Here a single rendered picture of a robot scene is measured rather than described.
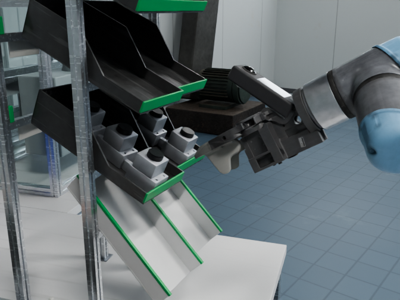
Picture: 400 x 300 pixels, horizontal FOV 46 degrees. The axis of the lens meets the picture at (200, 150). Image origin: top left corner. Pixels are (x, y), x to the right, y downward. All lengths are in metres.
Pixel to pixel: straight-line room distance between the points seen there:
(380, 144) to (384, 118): 0.03
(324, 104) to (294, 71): 8.31
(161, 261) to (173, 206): 0.18
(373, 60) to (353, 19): 7.85
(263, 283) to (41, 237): 0.68
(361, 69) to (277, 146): 0.16
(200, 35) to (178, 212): 5.42
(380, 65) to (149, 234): 0.57
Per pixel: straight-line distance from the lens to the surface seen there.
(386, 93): 0.60
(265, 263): 1.31
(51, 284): 1.26
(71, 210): 1.66
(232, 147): 0.74
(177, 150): 0.99
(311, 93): 0.68
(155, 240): 0.99
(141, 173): 0.84
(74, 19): 0.80
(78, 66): 0.81
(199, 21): 6.41
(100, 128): 0.93
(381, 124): 0.57
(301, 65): 8.91
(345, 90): 0.67
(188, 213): 1.13
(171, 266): 0.98
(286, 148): 0.71
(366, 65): 0.66
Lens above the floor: 1.51
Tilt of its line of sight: 17 degrees down
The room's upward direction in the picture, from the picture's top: straight up
